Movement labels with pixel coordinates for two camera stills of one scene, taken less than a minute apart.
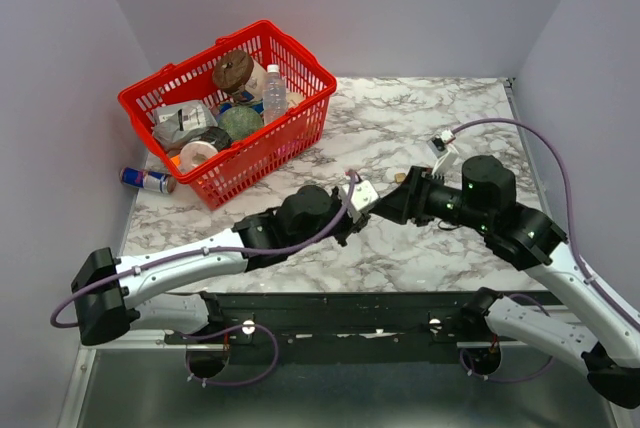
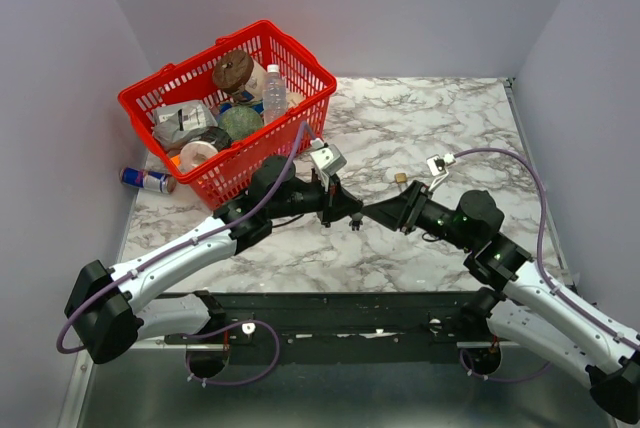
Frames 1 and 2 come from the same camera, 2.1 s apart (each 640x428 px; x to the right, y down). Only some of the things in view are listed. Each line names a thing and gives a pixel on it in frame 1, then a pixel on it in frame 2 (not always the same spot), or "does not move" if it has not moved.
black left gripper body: x=344 y=227 to x=334 y=183
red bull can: x=148 y=179 does not move
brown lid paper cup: x=238 y=72 does not move
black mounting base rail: x=337 y=327 does not move
